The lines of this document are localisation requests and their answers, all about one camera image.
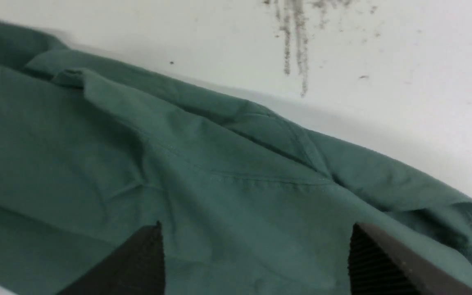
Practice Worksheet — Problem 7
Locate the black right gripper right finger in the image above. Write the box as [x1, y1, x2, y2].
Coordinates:
[347, 223, 472, 295]

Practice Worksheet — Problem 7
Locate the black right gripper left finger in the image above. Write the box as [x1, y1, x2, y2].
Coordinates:
[59, 222, 166, 295]

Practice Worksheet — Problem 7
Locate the green long-sleeve top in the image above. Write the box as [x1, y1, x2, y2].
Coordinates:
[0, 23, 472, 295]

